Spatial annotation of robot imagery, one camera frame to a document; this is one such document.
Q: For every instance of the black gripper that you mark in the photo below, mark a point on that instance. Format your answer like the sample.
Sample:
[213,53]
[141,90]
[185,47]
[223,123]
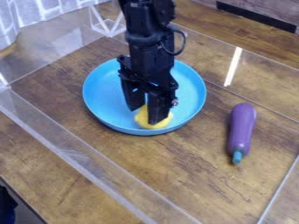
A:
[145,75]

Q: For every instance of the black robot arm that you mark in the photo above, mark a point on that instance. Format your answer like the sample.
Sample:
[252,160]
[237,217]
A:
[146,21]

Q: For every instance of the blue round tray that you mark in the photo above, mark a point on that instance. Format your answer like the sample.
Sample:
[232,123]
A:
[105,102]

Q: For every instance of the purple toy eggplant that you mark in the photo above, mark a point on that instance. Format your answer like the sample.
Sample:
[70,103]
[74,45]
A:
[243,119]

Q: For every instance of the clear acrylic corner bracket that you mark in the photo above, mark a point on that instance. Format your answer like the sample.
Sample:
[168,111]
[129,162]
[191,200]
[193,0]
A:
[106,27]

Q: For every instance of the clear acrylic enclosure wall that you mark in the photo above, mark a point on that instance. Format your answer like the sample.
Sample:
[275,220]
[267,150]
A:
[82,174]

